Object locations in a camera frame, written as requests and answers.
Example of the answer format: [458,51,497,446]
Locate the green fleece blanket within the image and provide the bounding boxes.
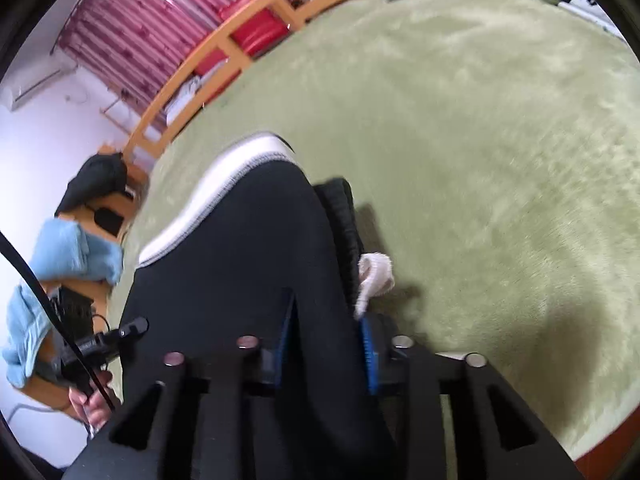
[120,0,640,463]

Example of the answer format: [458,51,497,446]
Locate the wooden bed frame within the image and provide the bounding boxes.
[25,0,381,411]

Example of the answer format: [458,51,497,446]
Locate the red striped curtain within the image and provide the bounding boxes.
[57,0,346,131]

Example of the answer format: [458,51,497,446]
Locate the black garment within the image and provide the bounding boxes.
[54,152,132,218]

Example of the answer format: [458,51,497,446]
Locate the light blue fleece blanket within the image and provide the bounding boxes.
[2,217,126,390]

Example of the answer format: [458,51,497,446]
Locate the black cable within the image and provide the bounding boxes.
[0,232,118,411]

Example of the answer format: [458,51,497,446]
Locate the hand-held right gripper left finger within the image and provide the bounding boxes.
[62,287,301,480]

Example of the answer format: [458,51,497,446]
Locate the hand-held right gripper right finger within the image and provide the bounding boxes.
[360,312,586,480]

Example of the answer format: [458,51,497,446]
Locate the black pants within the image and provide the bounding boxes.
[120,131,401,480]

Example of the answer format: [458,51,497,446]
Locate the person's left hand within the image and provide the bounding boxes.
[67,370,121,428]

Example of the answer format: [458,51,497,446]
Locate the white air conditioner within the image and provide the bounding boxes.
[7,60,78,111]

